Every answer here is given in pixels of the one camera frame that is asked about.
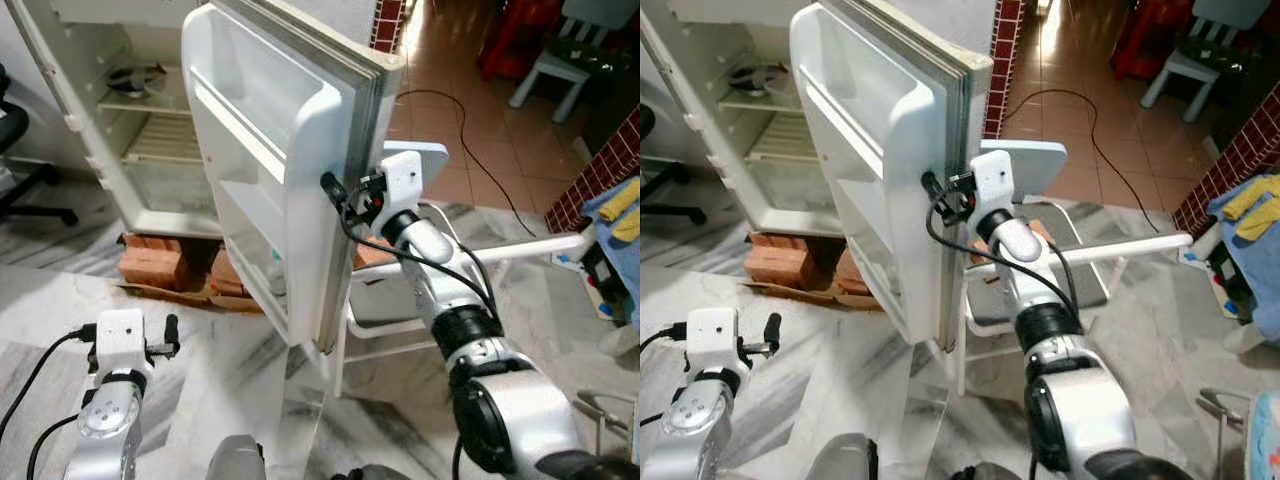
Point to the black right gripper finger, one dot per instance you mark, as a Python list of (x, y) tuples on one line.
[(932, 184), (333, 187)]

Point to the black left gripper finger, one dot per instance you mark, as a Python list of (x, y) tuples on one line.
[(172, 335), (772, 333)]

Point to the silver fridge door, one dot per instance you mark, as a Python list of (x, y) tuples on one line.
[(910, 150), (300, 150)]

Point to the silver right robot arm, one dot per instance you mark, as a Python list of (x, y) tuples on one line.
[(520, 410), (1085, 400)]

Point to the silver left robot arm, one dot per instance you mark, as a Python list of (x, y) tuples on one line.
[(105, 420), (695, 420)]

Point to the light blue child chair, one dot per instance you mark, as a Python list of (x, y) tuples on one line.
[(432, 165), (1040, 165), (1190, 70), (560, 70)]

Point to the grey left robot leg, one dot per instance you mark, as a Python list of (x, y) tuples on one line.
[(840, 460), (235, 460)]

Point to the grey robot leg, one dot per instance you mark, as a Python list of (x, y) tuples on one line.
[(375, 473), (980, 473), (235, 460), (840, 460)]

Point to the red tiled column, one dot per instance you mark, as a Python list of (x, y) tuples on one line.
[(1235, 170), (1003, 60), (600, 170), (387, 25)]

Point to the blue cloth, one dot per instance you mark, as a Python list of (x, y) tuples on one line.
[(625, 280), (1262, 290)]

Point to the grey white folding chair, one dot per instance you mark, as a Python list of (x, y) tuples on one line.
[(540, 245), (1130, 245)]

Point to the yellow cloth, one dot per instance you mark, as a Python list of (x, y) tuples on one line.
[(622, 205), (1255, 205)]

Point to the round grey dish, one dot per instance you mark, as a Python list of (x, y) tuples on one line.
[(758, 80), (135, 80)]

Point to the grey right robot leg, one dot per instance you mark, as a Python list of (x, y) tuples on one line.
[(980, 473), (375, 473)]

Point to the white sock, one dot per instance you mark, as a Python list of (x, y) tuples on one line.
[(1252, 338)]

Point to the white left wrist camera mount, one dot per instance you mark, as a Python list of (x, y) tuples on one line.
[(122, 338), (712, 338)]

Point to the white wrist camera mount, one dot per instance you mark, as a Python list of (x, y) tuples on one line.
[(402, 185), (122, 338), (712, 338), (995, 185)]

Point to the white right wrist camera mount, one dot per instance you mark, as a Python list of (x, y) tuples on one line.
[(995, 185), (402, 185)]

